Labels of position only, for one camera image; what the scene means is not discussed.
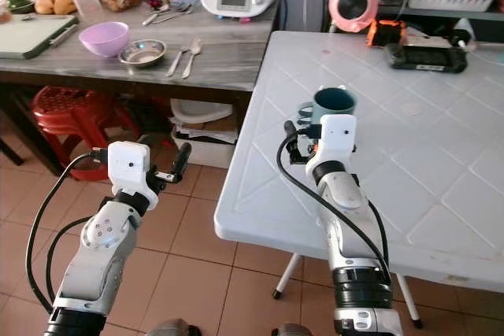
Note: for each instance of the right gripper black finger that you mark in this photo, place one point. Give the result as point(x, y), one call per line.
point(290, 134)

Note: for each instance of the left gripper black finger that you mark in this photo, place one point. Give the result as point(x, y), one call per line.
point(181, 161)
point(151, 140)

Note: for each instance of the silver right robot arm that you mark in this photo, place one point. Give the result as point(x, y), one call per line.
point(350, 230)

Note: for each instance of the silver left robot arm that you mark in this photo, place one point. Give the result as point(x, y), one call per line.
point(98, 261)

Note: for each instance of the teal ceramic mug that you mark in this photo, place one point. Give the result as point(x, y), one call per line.
point(332, 102)

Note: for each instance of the white storage box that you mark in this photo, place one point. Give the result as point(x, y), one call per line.
point(201, 110)

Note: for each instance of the small steel bowl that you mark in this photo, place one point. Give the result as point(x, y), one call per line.
point(142, 53)

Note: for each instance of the red plastic stool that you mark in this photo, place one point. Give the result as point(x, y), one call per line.
point(67, 108)

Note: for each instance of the metal fork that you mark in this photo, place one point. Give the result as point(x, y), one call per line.
point(192, 50)

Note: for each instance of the grey wood-grain counter table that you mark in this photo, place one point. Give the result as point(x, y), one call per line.
point(228, 57)

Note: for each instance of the large purple plastic bowl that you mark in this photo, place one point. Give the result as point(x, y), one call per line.
point(104, 38)

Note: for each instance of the white plastic folding table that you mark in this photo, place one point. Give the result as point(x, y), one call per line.
point(433, 155)

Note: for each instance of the orange and black device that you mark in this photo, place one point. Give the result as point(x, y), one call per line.
point(387, 33)

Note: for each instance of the pink round appliance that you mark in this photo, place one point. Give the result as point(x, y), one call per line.
point(353, 4)

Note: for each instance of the black handheld controller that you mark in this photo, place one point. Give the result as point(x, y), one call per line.
point(425, 57)

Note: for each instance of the grey robot left leg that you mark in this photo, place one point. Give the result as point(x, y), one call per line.
point(173, 328)

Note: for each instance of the grey robot leg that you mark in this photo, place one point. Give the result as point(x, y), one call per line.
point(173, 328)
point(293, 330)

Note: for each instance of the green cutting board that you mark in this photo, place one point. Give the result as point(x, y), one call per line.
point(31, 35)

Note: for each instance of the brown bread roll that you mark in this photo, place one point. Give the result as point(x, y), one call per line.
point(65, 2)
point(43, 5)

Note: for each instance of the grey robot right leg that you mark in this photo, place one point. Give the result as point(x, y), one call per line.
point(293, 330)

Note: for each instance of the bowl of green vegetables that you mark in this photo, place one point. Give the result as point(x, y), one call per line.
point(20, 3)

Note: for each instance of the glass bowl with food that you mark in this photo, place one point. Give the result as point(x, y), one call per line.
point(4, 15)

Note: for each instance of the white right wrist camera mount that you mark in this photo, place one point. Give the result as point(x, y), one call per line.
point(335, 138)

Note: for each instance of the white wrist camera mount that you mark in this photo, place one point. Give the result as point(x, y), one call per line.
point(335, 138)
point(127, 167)

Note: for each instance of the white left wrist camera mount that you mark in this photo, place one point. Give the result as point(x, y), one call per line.
point(127, 167)

